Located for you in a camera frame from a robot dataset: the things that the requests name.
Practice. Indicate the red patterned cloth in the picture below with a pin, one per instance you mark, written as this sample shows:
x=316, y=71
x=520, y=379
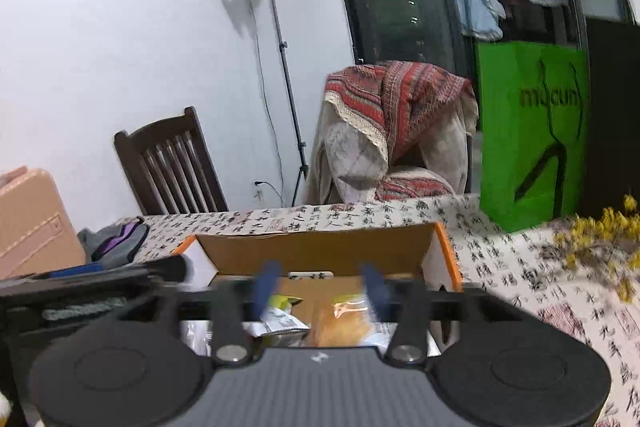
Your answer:
x=405, y=97

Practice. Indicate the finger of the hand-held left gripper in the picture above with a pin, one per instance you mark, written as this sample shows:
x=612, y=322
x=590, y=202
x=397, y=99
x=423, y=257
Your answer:
x=150, y=268
x=75, y=270

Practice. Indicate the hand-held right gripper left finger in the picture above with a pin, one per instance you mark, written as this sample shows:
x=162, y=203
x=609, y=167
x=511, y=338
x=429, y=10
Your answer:
x=262, y=292

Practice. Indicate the yellow flower branch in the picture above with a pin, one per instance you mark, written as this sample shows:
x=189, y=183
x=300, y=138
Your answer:
x=600, y=237

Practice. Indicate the pink hard suitcase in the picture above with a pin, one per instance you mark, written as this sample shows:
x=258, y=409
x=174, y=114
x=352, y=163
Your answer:
x=35, y=227

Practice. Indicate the green paper bag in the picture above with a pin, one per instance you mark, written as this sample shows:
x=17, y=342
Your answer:
x=515, y=147

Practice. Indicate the black paper bag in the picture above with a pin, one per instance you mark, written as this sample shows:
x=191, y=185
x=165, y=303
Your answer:
x=615, y=117

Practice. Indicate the dark wooden chair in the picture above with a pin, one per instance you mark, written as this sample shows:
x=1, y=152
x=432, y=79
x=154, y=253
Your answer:
x=160, y=132

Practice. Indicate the orange cracker snack packet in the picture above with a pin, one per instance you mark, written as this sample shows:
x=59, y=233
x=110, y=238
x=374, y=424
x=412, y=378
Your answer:
x=342, y=327

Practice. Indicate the white green snack bar packet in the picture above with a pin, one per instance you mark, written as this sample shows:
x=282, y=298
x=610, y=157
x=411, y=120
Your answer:
x=280, y=327

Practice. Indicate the purple grey cloth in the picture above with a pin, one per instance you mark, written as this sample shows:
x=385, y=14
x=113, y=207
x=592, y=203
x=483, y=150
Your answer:
x=117, y=242

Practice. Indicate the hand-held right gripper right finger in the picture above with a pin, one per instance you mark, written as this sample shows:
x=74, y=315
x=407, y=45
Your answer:
x=375, y=294

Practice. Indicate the orange cardboard box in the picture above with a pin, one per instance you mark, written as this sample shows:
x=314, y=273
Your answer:
x=320, y=252

